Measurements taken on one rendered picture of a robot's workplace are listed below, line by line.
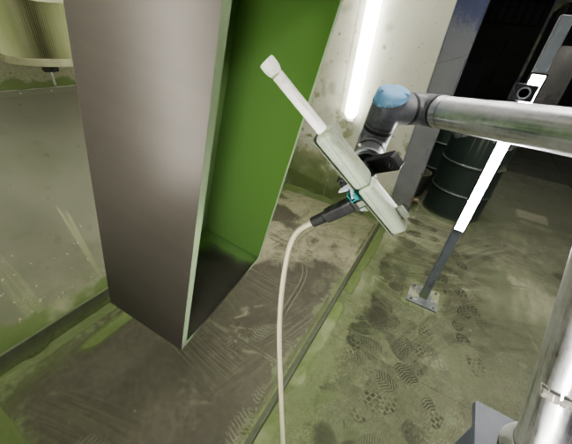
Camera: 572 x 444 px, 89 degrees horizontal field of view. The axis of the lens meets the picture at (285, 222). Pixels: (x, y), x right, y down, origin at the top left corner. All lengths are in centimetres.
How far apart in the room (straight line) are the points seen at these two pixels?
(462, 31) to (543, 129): 189
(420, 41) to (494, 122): 185
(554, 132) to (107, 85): 88
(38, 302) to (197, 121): 148
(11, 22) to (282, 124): 115
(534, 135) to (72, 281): 195
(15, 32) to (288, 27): 112
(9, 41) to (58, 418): 157
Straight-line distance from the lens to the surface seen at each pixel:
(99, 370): 181
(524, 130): 78
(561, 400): 66
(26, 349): 194
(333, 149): 64
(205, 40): 57
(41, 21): 174
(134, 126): 74
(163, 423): 160
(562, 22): 179
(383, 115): 91
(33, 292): 190
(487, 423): 113
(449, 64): 259
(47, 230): 193
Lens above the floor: 149
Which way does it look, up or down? 34 degrees down
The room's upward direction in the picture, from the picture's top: 7 degrees clockwise
